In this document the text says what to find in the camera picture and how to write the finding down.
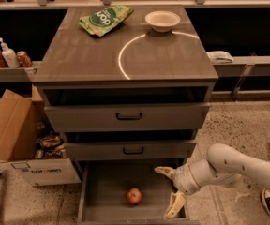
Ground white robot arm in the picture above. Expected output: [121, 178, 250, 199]
[155, 143, 270, 219]

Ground middle grey drawer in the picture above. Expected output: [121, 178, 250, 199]
[65, 140, 196, 160]

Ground top grey drawer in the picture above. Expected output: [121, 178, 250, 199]
[44, 103, 209, 132]

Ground red apple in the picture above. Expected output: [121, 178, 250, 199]
[127, 187, 143, 205]

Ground white printed cardboard box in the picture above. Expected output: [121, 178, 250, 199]
[10, 158, 81, 187]

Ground folded white cloth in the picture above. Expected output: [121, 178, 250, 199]
[206, 51, 233, 64]

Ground bottom grey drawer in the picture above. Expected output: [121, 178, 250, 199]
[77, 158, 200, 225]

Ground green chip bag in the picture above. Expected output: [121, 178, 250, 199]
[79, 5, 133, 38]

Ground snack packets in box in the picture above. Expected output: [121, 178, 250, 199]
[34, 122, 66, 159]

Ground grey drawer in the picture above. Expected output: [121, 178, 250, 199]
[65, 140, 196, 160]
[44, 103, 209, 132]
[77, 158, 200, 225]

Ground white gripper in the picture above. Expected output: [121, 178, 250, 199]
[155, 164, 200, 219]

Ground grey drawer cabinet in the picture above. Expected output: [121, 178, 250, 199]
[32, 5, 219, 173]

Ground red soda can right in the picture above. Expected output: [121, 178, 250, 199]
[17, 51, 33, 68]

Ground brown cardboard box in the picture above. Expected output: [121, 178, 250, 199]
[0, 90, 45, 162]

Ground white paper bowl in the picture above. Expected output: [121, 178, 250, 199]
[145, 10, 181, 33]

